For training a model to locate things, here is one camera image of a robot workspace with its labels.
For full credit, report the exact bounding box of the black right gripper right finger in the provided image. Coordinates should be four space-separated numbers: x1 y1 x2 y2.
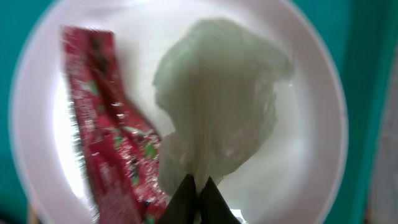
199 177 240 224

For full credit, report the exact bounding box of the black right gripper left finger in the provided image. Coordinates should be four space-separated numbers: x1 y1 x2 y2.
156 174 197 224

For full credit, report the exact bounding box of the red snack wrapper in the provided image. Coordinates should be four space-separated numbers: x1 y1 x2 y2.
62 26 167 223

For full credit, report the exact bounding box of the white tissue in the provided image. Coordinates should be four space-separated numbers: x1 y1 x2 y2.
154 19 294 195

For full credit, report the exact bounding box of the large white plate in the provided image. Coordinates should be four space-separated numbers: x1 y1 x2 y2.
10 1 348 223

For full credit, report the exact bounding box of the teal plastic tray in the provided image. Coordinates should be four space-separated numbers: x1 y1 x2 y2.
1 0 397 223

